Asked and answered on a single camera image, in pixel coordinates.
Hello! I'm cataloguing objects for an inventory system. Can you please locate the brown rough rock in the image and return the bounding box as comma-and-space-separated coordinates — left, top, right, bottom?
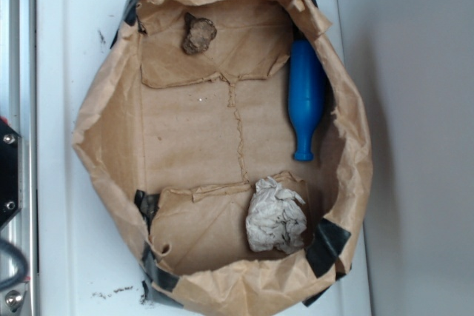
182, 13, 217, 55

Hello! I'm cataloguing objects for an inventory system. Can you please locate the white plastic tray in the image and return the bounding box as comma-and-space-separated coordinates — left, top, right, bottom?
36, 0, 375, 316

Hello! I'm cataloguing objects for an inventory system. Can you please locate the brown paper bag tray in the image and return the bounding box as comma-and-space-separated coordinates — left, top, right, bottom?
73, 0, 373, 315

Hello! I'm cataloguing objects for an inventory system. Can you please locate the crumpled white paper ball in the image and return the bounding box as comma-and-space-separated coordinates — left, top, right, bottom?
245, 177, 307, 255

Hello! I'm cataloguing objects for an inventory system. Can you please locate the blue plastic bottle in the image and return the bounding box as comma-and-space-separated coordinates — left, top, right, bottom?
288, 39, 327, 161

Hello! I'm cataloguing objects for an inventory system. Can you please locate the black tape bottom right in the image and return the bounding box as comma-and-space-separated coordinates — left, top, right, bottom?
301, 218, 353, 309

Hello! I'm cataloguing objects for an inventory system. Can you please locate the black tape bottom left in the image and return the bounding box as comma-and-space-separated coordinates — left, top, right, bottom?
134, 189, 184, 309

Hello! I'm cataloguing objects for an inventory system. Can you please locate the black metal mount plate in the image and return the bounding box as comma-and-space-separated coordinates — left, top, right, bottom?
1, 116, 22, 229

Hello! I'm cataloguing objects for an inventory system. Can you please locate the black cable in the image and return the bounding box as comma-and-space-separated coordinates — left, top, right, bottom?
0, 238, 29, 290

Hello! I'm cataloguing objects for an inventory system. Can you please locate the aluminium frame rail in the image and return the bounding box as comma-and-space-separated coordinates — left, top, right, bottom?
1, 0, 40, 315

